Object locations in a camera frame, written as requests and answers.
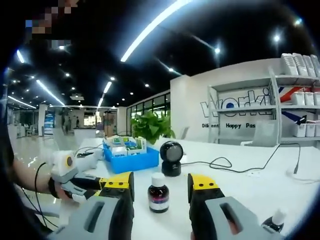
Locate person's left hand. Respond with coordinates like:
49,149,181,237
55,180,75,201

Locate brown medicine bottle purple label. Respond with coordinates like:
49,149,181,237
147,172,170,214

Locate black wrist strap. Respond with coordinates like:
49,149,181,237
48,177,58,199

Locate white medicine box blue print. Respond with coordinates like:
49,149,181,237
111,146,128,158

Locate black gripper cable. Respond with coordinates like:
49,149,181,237
21,162,61,231

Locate row of white storage bins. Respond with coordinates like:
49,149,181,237
279,52,320,138

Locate white table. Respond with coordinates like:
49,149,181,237
57,136,318,240

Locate blue plastic bin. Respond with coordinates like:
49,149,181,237
102,139,160,175

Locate black scanner cable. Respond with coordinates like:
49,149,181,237
181,142,302,176

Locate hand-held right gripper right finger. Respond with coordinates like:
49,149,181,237
187,172,286,240

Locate blue standing banner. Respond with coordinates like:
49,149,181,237
44,111,55,136

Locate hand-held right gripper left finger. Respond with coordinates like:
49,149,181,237
47,171,135,240

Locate brown cardboard boxes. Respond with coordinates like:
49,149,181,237
103,112,117,137

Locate black barcode scanner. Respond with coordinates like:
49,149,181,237
159,140,185,177

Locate white cable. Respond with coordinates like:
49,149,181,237
286,164,320,185

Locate green potted plant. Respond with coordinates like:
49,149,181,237
130,109,176,146

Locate small dark medicine bottle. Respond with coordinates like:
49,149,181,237
261,208,288,235

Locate grey metal shelf rack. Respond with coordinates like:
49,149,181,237
207,66,320,146

